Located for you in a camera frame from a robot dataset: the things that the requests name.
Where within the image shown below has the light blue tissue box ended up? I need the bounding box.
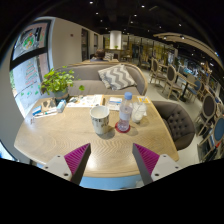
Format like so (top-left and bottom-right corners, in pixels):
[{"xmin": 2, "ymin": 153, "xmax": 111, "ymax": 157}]
[{"xmin": 55, "ymin": 99, "xmax": 68, "ymax": 114}]

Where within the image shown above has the clear blue-capped water bottle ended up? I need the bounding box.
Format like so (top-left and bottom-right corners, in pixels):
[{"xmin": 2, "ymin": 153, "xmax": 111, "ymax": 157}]
[{"xmin": 116, "ymin": 91, "xmax": 134, "ymax": 133}]

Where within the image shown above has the white printed mug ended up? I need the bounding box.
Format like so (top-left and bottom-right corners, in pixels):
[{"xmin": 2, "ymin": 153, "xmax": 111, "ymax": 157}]
[{"xmin": 89, "ymin": 105, "xmax": 111, "ymax": 136}]

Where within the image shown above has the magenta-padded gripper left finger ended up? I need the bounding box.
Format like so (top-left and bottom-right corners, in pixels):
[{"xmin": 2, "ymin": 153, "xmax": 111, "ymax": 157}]
[{"xmin": 40, "ymin": 142, "xmax": 92, "ymax": 186}]

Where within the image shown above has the group of dining chairs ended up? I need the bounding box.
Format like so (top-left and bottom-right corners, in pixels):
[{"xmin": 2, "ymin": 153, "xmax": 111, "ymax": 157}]
[{"xmin": 148, "ymin": 56, "xmax": 224, "ymax": 161}]

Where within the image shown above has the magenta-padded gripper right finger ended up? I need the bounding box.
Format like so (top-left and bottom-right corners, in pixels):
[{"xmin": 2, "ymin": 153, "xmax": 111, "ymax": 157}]
[{"xmin": 131, "ymin": 143, "xmax": 184, "ymax": 186}]

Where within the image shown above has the grey curved sofa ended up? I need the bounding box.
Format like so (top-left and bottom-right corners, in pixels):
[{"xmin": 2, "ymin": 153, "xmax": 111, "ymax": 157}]
[{"xmin": 54, "ymin": 60, "xmax": 149, "ymax": 98}]

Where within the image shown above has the flat round red coaster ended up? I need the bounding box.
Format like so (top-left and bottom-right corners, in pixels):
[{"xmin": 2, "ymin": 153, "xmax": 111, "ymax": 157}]
[{"xmin": 114, "ymin": 121, "xmax": 132, "ymax": 134}]

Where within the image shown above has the paper menu on wooden board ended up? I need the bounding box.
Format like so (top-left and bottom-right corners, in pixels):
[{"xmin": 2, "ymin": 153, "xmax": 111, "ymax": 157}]
[{"xmin": 65, "ymin": 94, "xmax": 106, "ymax": 109}]

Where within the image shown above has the grey tufted armchair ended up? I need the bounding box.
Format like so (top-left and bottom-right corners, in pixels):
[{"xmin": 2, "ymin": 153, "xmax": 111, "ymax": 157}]
[{"xmin": 151, "ymin": 100, "xmax": 197, "ymax": 152}]

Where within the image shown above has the clear plastic cup with straw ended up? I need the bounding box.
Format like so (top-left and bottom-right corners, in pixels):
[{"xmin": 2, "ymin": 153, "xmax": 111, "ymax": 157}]
[{"xmin": 130, "ymin": 96, "xmax": 148, "ymax": 124}]

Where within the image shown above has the wooden card holder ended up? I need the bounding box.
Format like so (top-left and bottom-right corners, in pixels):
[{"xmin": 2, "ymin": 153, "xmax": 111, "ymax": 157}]
[{"xmin": 39, "ymin": 97, "xmax": 58, "ymax": 113}]

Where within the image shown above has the group of ceiling lights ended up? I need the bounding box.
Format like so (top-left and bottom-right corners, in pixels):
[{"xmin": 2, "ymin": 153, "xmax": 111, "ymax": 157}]
[{"xmin": 86, "ymin": 0, "xmax": 188, "ymax": 41}]

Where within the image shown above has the blue white card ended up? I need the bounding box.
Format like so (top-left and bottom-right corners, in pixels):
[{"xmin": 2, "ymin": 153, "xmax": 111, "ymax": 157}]
[{"xmin": 31, "ymin": 105, "xmax": 44, "ymax": 117}]

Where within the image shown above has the colourful window poster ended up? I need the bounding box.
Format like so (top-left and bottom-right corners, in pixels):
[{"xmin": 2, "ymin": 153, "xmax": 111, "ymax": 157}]
[{"xmin": 11, "ymin": 19, "xmax": 53, "ymax": 61}]

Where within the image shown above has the grey white chevron pillow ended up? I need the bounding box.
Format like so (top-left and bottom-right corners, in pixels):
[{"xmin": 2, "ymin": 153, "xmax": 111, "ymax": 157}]
[{"xmin": 97, "ymin": 64, "xmax": 138, "ymax": 92}]

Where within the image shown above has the yellow table card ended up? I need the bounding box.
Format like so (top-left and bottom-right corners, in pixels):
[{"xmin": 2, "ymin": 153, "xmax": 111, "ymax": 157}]
[{"xmin": 136, "ymin": 95, "xmax": 151, "ymax": 104}]

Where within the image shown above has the green potted plant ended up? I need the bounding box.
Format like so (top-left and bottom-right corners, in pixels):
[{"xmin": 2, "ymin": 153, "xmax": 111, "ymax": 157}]
[{"xmin": 39, "ymin": 65, "xmax": 86, "ymax": 103}]

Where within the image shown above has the person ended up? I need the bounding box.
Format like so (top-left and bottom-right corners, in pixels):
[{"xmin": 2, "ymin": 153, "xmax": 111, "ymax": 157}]
[{"xmin": 89, "ymin": 48, "xmax": 109, "ymax": 63}]

